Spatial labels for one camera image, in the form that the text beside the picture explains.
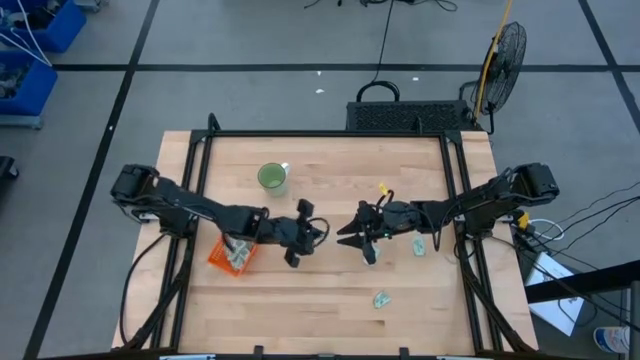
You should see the white paper sheet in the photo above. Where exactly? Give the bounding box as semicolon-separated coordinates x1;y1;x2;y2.
524;251;585;337

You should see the black metal beam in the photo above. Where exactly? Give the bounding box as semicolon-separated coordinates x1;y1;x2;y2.
524;259;640;305

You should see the white plastic bottle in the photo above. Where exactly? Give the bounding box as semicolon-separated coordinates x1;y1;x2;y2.
593;325;632;355

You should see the blue plastic storage bin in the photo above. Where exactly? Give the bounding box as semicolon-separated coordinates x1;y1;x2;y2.
0;49;59;130
0;0;87;54

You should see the black looped floor cable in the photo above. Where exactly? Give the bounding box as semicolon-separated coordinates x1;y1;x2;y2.
356;0;401;104

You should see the orange plastic mesh basket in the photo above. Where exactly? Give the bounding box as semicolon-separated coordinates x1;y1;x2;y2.
207;233;260;278

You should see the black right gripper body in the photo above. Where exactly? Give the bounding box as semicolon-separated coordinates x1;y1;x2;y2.
357;200;421;266

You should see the black arm base cable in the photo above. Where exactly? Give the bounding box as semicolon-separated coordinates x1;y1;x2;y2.
118;230;171;347

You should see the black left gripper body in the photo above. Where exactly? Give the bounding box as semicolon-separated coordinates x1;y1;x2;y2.
259;198;315;269

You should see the black left camera cable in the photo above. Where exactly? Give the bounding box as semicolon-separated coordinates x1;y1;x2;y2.
304;216;332;250

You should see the black floor fan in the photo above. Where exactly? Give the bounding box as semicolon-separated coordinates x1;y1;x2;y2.
458;21;528;135

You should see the black perforated computer case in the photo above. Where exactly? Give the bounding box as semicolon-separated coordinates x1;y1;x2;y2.
345;99;477;134

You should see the pale green ceramic mug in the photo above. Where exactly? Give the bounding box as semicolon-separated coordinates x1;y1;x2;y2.
256;161;292;197

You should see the thin white cable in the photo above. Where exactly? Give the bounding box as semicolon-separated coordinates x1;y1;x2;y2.
0;32;53;67
16;0;53;67

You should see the white coiled cable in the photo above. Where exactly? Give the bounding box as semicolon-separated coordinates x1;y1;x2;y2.
527;218;566;242

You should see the yellow hanging cable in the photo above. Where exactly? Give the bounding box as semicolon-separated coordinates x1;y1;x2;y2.
472;0;515;119

